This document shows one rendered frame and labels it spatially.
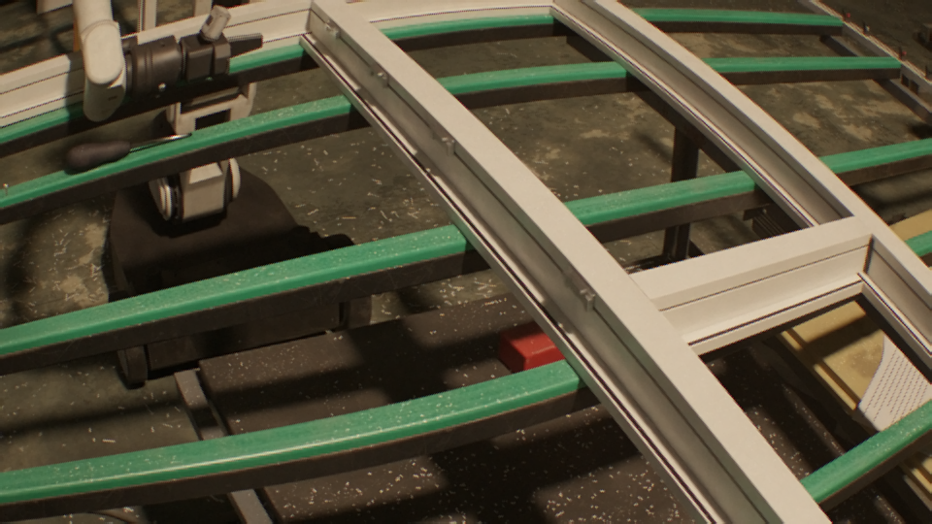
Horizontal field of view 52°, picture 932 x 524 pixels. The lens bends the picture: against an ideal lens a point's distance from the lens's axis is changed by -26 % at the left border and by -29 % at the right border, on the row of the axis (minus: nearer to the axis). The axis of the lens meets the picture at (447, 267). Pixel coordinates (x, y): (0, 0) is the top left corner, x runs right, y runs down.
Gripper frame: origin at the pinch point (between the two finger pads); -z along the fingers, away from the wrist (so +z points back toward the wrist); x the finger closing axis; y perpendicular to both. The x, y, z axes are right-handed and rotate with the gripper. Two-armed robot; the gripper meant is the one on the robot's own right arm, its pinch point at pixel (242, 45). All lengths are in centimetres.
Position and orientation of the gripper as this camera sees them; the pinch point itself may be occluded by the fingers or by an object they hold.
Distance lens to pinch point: 163.1
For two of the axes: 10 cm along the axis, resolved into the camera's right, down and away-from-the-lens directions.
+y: -0.5, 8.4, 5.5
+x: -4.1, -5.2, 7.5
